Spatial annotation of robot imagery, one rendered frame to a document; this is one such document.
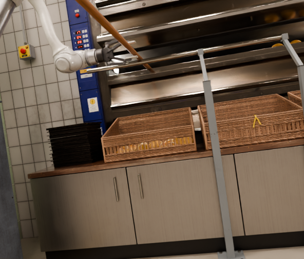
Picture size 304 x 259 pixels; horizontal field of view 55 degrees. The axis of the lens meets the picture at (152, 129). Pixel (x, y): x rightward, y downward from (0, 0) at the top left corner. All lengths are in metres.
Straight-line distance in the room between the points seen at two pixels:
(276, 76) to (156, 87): 0.85
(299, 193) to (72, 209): 1.27
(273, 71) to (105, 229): 1.53
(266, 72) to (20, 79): 1.87
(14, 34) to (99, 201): 1.54
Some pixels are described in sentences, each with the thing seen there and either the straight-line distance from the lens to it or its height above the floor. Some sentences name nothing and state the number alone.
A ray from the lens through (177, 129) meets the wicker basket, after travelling 1.69.
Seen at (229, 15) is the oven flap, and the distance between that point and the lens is 2.14.
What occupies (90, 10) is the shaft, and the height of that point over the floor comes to 1.17.
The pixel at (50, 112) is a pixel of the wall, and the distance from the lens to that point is 2.45.
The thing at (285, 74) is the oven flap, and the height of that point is 0.98.
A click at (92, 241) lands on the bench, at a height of 0.14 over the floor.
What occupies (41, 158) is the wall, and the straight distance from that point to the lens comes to 2.51.
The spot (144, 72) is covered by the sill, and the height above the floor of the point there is 1.16.
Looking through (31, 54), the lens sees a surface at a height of 1.43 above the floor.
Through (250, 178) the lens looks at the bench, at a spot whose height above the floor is 0.41.
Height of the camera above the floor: 0.77
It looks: 1 degrees down
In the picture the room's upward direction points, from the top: 8 degrees counter-clockwise
